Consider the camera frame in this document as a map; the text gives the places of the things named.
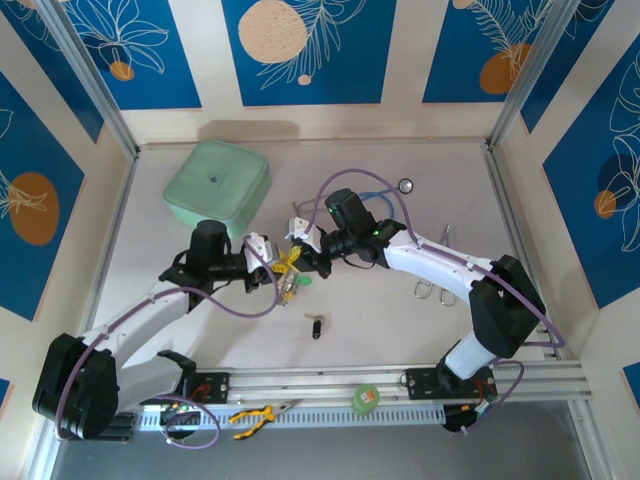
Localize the blue stethoscope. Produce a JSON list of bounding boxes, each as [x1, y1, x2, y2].
[[291, 177, 416, 221]]

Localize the mint green zip case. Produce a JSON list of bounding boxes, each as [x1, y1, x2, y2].
[[163, 140, 274, 239]]

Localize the black head key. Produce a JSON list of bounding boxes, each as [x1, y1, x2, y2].
[[303, 312, 327, 341]]

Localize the metal surgical forceps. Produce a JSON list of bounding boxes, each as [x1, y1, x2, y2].
[[412, 224, 457, 305]]

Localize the yellow black pliers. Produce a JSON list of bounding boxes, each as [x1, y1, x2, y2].
[[228, 398, 304, 441]]

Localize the green round container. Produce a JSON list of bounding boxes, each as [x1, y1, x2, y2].
[[351, 383, 381, 416]]

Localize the aluminium mounting rail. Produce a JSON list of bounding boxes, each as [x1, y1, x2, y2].
[[189, 362, 586, 401]]

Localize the grey slotted cable duct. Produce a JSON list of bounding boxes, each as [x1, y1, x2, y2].
[[134, 402, 446, 431]]

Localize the aluminium frame post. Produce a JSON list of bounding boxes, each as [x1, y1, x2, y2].
[[37, 0, 140, 157], [487, 0, 574, 151]]

